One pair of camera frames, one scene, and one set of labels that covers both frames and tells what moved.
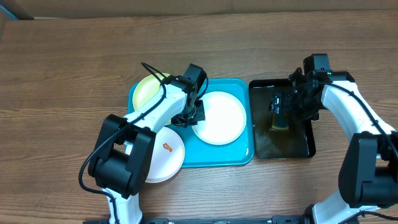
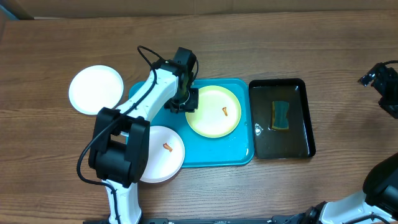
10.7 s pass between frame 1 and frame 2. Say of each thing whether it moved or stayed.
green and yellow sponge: stayed
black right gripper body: moved
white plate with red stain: stayed
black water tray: stayed
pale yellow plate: moved
